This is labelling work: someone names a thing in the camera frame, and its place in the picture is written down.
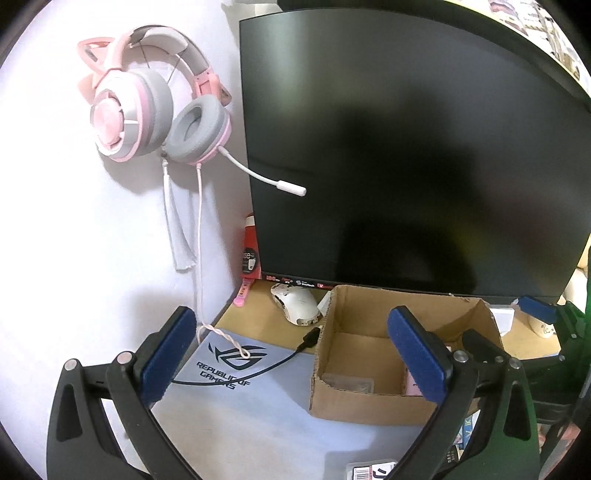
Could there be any pink pen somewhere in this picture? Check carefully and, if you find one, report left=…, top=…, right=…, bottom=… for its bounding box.
left=232, top=278, right=253, bottom=308

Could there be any yellow blue 404 towel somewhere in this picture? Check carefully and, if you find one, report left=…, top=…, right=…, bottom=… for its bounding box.
left=445, top=411, right=480, bottom=466

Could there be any clear paperclip box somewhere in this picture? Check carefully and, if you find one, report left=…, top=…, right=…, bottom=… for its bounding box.
left=322, top=373, right=375, bottom=394

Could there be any brown cardboard box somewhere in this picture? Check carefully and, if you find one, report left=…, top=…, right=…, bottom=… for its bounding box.
left=310, top=285, right=502, bottom=426

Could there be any white computer mouse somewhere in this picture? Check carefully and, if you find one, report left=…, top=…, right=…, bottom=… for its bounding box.
left=270, top=283, right=322, bottom=327

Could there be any cream cartoon mug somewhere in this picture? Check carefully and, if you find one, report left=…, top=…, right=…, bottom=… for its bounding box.
left=528, top=316, right=557, bottom=339

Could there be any black curved monitor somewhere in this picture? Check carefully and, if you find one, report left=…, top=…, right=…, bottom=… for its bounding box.
left=239, top=8, right=590, bottom=304

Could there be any pink Kuromi tissue pack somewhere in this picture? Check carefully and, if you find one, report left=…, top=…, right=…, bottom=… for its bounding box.
left=402, top=367, right=423, bottom=397

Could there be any pink cat-ear headset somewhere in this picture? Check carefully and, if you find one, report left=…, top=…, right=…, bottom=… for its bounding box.
left=77, top=25, right=308, bottom=361

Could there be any black cable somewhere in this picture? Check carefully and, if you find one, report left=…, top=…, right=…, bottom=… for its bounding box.
left=171, top=325, right=324, bottom=387

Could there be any floss pick box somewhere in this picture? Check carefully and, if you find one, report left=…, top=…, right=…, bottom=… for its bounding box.
left=345, top=459, right=397, bottom=480

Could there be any light blue desk mat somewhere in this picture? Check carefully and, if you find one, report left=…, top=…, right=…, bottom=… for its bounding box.
left=152, top=335, right=420, bottom=479

